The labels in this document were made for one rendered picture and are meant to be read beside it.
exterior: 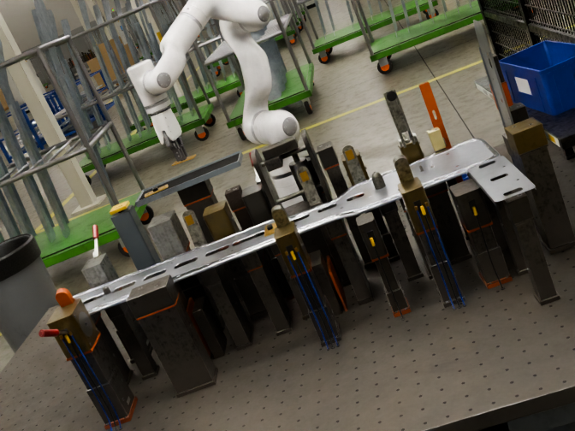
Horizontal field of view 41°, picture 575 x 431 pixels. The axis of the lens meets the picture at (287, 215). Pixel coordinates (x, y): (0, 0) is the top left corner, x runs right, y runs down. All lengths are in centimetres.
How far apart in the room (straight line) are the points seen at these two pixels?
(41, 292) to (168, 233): 273
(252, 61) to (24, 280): 271
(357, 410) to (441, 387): 20
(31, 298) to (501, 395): 372
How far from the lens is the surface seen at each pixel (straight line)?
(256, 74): 269
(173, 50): 245
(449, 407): 172
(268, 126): 266
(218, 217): 233
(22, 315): 502
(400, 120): 230
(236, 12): 263
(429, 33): 887
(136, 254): 261
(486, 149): 219
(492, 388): 174
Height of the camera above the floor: 169
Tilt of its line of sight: 18 degrees down
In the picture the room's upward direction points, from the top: 24 degrees counter-clockwise
